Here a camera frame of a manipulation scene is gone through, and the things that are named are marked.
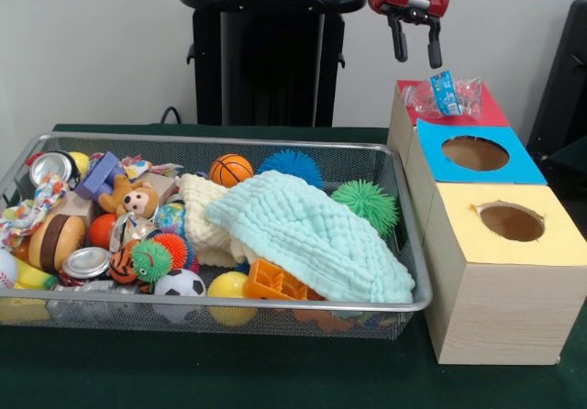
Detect black upright panel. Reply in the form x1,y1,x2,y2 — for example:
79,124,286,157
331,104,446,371
526,0,587,153

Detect small soccer ball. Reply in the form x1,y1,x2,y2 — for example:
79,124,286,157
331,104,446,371
153,269,207,324

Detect yellow plastic ball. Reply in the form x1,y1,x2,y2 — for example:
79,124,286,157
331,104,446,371
206,271,260,326

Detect wire mesh metal bin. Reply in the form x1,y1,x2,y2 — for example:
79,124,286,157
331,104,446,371
0,133,433,342

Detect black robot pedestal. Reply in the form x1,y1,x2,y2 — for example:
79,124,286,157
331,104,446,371
177,0,368,128

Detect dark green tablecloth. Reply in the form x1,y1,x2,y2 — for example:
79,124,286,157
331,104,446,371
0,123,587,409
545,136,587,199

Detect thin black cable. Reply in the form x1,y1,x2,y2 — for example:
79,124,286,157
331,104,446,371
160,105,184,126

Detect brown plush monkey toy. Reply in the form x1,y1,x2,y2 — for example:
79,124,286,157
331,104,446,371
98,174,161,220

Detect orange plastic brick toy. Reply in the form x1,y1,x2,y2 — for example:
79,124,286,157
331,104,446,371
242,256,327,301

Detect green spiky creature toy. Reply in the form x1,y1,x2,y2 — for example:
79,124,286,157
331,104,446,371
130,238,173,284

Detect wooden box with three holes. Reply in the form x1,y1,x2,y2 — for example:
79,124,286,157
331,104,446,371
387,79,587,365

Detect small orange basketball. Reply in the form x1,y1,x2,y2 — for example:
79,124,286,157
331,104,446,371
209,153,255,187

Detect blue spiky rubber ball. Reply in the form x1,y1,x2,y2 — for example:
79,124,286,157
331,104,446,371
255,148,324,189

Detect cream waffle cloth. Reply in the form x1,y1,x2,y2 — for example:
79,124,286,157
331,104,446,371
176,172,253,267

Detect green spiky rubber ball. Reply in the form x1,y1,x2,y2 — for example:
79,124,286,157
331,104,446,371
330,178,399,238

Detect mint green waffle cloth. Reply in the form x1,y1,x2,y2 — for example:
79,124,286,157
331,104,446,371
205,169,417,304

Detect crushed clear plastic bottle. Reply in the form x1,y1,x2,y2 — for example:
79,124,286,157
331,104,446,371
403,70,484,120

